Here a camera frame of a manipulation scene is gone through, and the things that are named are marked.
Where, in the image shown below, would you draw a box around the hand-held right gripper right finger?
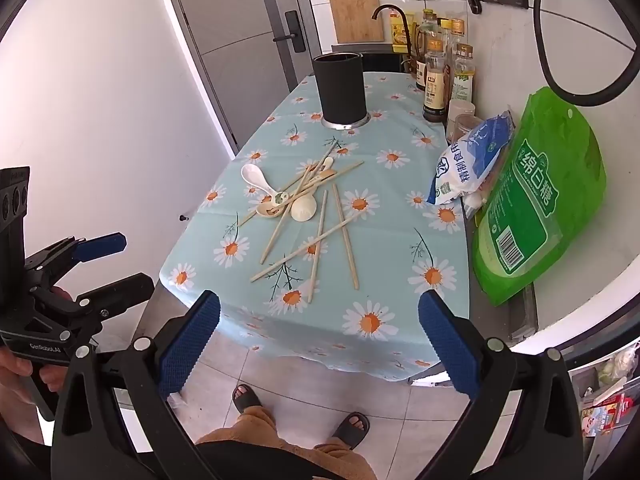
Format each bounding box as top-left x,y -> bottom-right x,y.
415,289 -> 584,480

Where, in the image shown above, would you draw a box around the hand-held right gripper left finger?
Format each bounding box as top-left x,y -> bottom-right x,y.
50,289 -> 222,480

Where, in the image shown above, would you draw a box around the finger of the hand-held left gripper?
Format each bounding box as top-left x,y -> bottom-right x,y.
30,273 -> 155,346
25,232 -> 127,286

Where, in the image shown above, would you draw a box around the bunch of wooden chopsticks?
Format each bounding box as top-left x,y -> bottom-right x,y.
237,140 -> 366,305

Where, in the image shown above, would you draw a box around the cream long-handled spoon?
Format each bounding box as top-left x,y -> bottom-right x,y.
291,157 -> 335,223

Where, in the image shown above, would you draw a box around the black utensil holder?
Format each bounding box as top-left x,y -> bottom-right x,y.
311,51 -> 372,131

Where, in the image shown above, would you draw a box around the person's left hand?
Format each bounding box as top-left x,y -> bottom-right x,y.
0,347 -> 66,433

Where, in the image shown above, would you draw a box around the person's left foot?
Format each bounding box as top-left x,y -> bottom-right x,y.
231,384 -> 266,415

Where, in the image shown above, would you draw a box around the person's foot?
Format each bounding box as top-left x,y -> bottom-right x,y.
331,412 -> 372,451
231,384 -> 266,415

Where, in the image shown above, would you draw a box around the person's brown trousers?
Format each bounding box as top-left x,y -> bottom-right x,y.
194,406 -> 379,480

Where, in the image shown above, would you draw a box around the daisy print tablecloth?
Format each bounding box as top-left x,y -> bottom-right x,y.
159,71 -> 473,383

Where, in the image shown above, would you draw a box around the person's right foot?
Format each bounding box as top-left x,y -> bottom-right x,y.
331,412 -> 372,451

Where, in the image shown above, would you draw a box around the white plastic spoon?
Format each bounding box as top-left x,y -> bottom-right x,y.
241,163 -> 281,198

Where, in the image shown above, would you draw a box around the green sugar bag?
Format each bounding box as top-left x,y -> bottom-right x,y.
471,86 -> 608,308

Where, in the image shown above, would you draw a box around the red printed packet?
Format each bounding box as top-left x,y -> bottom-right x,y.
580,392 -> 633,436

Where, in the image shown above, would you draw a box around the white blue salt bag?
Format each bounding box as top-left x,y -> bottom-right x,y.
427,112 -> 516,207

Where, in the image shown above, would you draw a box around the grey door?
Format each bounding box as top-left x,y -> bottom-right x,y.
159,0 -> 321,158

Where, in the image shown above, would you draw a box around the row of condiment bottles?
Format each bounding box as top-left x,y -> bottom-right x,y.
412,7 -> 478,123

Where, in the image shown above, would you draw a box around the black door lock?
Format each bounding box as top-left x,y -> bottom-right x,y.
273,10 -> 307,53

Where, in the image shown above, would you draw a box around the yellow oil bottle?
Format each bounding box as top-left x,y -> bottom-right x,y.
390,11 -> 418,53

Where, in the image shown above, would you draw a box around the black faucet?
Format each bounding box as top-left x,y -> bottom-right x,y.
372,4 -> 416,78

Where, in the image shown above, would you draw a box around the bamboo cutting board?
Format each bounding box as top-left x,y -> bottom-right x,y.
326,0 -> 386,44

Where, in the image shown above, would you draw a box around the black hose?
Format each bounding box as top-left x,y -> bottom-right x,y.
532,0 -> 640,107

